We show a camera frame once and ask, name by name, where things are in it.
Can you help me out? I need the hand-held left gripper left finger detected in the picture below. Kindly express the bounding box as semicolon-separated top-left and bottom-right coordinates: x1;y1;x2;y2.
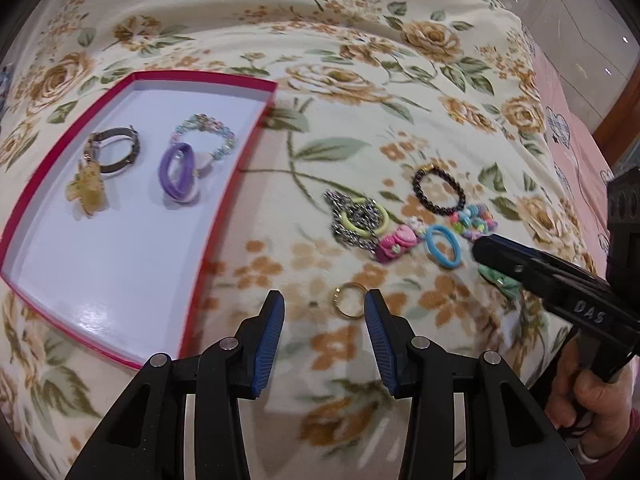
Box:
65;290;286;480

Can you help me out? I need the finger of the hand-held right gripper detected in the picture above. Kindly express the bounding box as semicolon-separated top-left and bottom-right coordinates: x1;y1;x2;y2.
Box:
472;234;558;306

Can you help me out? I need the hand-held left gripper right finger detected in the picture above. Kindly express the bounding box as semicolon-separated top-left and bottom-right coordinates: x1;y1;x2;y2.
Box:
364;289;583;480

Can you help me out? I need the mint green hair clip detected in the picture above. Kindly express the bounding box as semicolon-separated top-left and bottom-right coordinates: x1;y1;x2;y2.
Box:
477;265;522;302

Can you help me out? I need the colourful chunky bead bracelet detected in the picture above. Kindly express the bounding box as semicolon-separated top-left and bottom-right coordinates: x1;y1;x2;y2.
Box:
450;203;501;242

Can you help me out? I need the gold ring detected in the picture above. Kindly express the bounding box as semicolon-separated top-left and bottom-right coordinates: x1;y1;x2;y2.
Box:
330;282;368;318

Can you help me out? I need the blue hair tie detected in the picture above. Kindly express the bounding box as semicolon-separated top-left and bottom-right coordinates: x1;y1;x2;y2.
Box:
425;225;461;270

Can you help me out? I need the black beaded bracelet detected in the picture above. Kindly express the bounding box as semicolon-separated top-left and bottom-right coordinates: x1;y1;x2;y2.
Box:
413;165;467;216

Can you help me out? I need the pink cartoon hair clip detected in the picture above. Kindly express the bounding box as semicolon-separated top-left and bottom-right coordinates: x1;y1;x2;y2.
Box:
376;217;418;265

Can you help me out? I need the silver chain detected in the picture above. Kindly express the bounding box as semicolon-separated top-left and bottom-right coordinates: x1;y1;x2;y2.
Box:
324;189;386;261

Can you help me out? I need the yellow-green hair tie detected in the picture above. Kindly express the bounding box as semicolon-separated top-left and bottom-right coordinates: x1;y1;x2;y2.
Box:
340;199;390;237

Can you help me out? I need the red shallow box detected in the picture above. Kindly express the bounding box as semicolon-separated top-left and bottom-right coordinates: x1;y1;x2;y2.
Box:
0;71;278;372

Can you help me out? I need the person's right hand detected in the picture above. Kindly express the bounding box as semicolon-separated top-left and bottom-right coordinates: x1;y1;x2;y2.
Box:
545;329;640;441

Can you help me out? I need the pink printed bedsheet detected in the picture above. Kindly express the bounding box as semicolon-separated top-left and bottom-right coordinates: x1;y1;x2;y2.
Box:
520;25;640;273

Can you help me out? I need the floral cream blanket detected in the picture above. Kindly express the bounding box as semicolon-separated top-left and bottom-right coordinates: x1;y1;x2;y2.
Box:
0;0;618;480

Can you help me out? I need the yellow hair claw clip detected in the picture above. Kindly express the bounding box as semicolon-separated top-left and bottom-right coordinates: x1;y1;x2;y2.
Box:
65;159;112;217

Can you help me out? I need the wristwatch with dark band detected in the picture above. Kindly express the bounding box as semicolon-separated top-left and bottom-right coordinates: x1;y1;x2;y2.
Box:
84;127;142;177

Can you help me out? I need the purple hair tie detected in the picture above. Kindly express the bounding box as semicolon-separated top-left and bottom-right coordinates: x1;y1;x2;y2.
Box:
159;142;205;202

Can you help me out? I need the pastel beaded bracelet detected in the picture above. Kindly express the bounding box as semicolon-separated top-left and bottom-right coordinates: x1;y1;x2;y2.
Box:
172;114;237;177

